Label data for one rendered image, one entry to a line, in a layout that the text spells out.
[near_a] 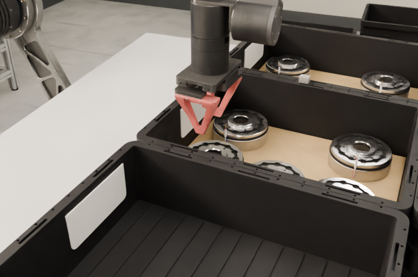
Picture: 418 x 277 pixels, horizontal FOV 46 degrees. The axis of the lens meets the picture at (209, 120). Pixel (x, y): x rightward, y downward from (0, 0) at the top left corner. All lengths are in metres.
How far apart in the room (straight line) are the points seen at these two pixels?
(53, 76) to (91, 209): 1.03
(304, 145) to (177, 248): 0.34
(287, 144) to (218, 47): 0.29
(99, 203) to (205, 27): 0.28
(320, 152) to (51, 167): 0.58
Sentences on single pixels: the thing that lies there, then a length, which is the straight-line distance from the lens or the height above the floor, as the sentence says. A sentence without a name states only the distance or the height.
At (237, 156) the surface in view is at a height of 0.86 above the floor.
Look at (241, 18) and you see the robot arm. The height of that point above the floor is 1.11.
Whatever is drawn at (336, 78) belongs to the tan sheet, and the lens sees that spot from 1.19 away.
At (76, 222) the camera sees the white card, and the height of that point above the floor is 0.90.
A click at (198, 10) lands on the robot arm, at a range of 0.69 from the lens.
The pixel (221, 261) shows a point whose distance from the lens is 0.68.
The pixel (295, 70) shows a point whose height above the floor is 0.86.
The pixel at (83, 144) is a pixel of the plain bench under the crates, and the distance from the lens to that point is 1.18.
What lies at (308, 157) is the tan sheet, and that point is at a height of 0.83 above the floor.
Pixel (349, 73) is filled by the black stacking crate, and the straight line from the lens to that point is 1.21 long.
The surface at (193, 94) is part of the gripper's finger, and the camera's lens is 0.71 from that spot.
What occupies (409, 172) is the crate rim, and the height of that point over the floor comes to 0.92.
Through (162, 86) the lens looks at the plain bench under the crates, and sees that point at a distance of 1.41.
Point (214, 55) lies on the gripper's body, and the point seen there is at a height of 1.05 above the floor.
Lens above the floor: 1.32
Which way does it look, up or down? 30 degrees down
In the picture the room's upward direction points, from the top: straight up
